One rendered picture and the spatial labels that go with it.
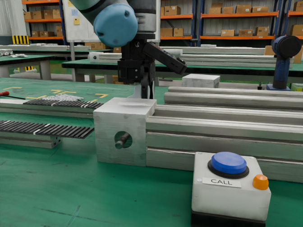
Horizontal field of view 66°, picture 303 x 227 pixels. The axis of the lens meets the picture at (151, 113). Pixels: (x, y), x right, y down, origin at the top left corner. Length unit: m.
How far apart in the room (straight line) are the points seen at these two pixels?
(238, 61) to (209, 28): 8.96
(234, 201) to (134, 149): 0.19
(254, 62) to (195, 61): 0.46
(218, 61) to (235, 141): 1.66
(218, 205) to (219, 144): 0.12
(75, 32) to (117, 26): 3.51
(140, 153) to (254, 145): 0.18
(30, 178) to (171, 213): 0.23
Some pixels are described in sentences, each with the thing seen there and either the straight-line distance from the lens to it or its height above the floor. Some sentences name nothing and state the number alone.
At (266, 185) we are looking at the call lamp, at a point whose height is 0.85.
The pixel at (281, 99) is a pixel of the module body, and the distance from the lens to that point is 0.57.
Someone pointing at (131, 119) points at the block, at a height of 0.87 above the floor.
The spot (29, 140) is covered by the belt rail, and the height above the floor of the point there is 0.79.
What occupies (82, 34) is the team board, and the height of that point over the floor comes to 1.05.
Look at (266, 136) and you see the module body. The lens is 0.38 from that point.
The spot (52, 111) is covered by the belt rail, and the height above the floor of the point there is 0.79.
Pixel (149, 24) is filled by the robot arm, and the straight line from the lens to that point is 0.57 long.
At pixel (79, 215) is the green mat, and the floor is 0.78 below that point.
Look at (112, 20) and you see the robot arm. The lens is 0.41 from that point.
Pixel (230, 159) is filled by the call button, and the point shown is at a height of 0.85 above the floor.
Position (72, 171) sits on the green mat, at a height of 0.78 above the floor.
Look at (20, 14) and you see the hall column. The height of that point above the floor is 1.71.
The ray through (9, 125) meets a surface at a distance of 0.58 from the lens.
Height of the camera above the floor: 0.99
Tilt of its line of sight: 18 degrees down
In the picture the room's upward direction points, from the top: straight up
